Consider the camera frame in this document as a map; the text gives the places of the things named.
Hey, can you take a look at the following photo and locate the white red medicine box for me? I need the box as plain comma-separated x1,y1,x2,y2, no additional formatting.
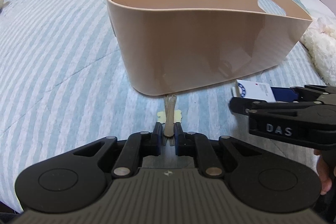
231,80,276,102

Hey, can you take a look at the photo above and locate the person right hand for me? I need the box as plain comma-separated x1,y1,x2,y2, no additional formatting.
314,149,332,195

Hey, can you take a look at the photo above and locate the white fluffy plush toy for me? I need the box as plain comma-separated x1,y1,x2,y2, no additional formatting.
300,16,336,86

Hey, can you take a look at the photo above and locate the beige plastic storage basket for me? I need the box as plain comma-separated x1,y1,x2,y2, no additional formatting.
106,0,311,96

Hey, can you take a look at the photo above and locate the striped light blue bedsheet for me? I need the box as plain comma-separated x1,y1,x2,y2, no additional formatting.
1,0,325,213

